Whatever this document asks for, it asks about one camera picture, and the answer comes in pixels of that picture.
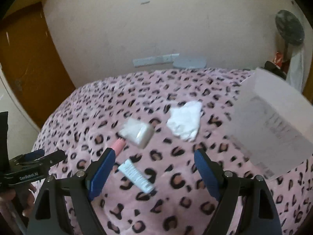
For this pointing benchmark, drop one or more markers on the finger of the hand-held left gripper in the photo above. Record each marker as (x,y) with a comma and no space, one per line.
(55,158)
(34,154)

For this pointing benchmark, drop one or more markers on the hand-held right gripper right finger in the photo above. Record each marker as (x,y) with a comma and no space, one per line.
(205,171)

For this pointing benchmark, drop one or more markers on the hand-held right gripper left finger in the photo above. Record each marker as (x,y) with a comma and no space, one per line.
(102,173)

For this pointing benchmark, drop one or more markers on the white cardboard box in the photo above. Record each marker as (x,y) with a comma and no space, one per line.
(271,122)

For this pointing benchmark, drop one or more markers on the person's left hand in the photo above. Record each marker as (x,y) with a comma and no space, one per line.
(30,198)

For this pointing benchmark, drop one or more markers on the pink hair roller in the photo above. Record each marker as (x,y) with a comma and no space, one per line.
(118,146)

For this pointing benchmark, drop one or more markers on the light blue cream tube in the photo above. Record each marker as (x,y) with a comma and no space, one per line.
(135,175)

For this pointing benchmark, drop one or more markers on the grey metal pole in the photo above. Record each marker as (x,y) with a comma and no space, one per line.
(12,217)

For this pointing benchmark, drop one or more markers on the pink leopard print blanket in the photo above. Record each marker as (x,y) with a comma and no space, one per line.
(171,200)

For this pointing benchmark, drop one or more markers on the white tissue pack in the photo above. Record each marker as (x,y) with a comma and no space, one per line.
(137,133)

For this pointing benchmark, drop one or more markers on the crumpled white cloth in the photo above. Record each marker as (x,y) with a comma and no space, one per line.
(184,121)

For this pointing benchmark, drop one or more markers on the brown wooden door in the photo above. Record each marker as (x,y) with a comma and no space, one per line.
(31,66)

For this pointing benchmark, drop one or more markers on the black bag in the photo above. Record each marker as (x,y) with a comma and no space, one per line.
(273,68)

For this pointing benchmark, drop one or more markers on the red packet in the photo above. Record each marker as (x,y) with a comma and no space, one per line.
(278,58)

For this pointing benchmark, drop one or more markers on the hanging white cloth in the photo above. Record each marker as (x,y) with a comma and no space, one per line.
(296,71)

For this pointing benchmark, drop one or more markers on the dark standing fan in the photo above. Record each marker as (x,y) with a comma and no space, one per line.
(289,27)

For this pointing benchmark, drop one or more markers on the grey wall strip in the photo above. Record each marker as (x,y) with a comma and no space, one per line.
(154,60)

